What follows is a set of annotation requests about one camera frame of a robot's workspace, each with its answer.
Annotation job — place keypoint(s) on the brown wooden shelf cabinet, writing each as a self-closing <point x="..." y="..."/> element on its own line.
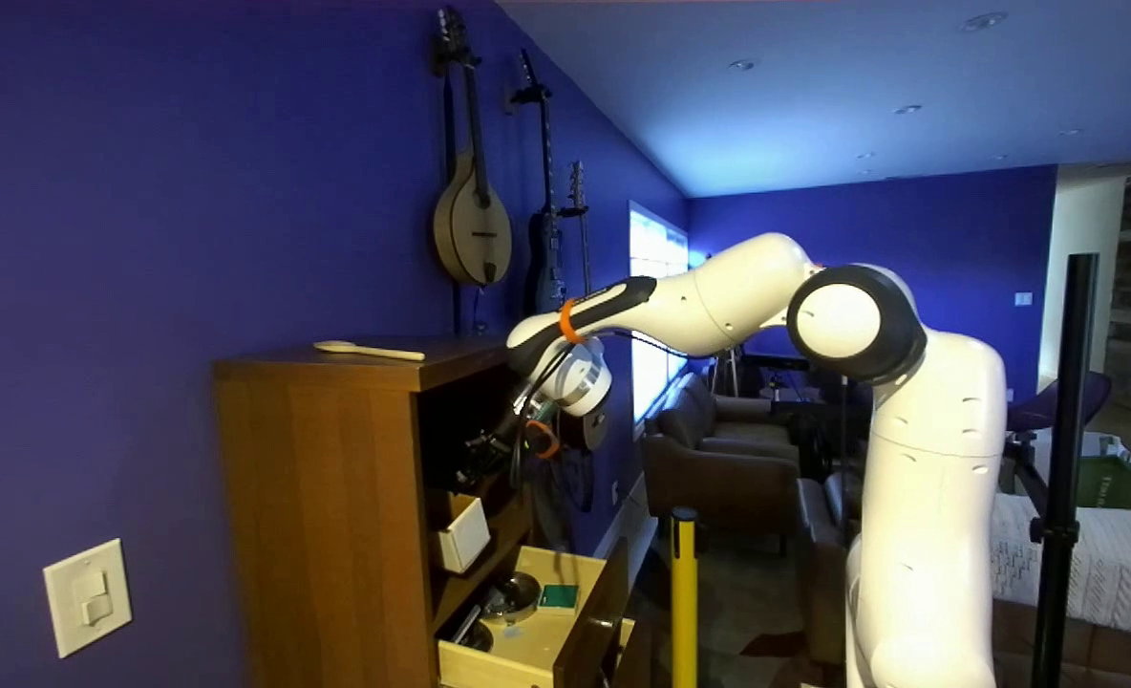
<point x="324" y="510"/>

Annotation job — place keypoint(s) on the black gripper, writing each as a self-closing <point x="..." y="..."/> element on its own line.
<point x="505" y="451"/>

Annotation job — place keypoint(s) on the dark bodied hanging guitar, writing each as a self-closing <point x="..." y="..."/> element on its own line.
<point x="576" y="231"/>

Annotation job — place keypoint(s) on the white knit blanket bed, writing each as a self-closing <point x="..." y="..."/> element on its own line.
<point x="1101" y="558"/>

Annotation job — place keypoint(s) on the white wall outlet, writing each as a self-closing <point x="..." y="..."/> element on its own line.
<point x="1021" y="298"/>

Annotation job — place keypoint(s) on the yellow vertical pole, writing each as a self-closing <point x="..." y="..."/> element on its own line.
<point x="687" y="597"/>

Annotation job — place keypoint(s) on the black stand pole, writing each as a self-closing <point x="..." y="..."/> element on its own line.
<point x="1064" y="445"/>

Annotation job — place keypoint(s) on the dark brown sofa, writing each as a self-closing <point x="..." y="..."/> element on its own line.
<point x="719" y="464"/>

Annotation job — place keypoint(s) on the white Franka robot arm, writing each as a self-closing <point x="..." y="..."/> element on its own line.
<point x="922" y="510"/>

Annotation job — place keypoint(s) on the flat white object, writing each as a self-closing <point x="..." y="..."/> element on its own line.
<point x="364" y="349"/>

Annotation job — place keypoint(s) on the white wall light switch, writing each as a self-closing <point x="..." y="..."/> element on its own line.
<point x="85" y="597"/>

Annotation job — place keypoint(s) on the tan round-bodied mandolin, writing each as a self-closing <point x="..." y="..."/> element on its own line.
<point x="476" y="224"/>

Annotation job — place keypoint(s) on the light wooden drawer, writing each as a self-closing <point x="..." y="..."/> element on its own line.
<point x="515" y="654"/>

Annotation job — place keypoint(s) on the bright window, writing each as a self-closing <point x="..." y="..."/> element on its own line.
<point x="654" y="241"/>

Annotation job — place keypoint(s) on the green small object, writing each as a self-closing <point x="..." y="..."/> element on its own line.
<point x="559" y="594"/>

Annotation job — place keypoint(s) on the black round object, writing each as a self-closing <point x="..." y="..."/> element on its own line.
<point x="522" y="589"/>

